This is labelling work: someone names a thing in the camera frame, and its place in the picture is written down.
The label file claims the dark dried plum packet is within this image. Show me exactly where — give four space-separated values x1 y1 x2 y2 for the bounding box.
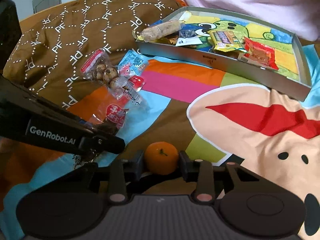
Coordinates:
89 99 129 134

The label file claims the grey cardboard box tray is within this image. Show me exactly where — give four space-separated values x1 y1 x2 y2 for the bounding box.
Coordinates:
136 7 312 101

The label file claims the light blue snack packet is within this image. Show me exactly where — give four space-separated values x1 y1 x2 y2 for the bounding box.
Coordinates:
118 50 149 76

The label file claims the yellow cracker snack pack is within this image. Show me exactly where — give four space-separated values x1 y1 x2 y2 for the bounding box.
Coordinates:
208 30 246 53

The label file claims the small orange mandarin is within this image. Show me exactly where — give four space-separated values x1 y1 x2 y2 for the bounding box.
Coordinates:
144 141 179 175

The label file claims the colourful cartoon blanket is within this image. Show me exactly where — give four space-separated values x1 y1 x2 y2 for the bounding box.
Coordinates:
1 43 319 239

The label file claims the red spicy snack packet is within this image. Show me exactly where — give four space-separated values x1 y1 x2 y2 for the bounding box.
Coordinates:
244 37 279 71

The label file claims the brown patterned pillow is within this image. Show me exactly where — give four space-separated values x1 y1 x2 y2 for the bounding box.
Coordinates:
3 0 183 109

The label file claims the orange white biscuit pack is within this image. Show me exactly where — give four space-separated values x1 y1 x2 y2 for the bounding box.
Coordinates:
139 20 183 42

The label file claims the brown biscuit packet in tray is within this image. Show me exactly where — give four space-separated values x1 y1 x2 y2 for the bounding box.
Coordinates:
164 37 178 46

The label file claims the white blue packet in tray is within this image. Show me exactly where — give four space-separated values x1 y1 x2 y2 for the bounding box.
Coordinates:
176 29 202 47

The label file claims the small red sausage packet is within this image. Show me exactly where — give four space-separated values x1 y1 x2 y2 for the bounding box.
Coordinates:
118 75 145 106

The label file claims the clear bag of mushroom snacks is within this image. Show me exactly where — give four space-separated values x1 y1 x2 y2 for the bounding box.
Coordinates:
80 48 124 97

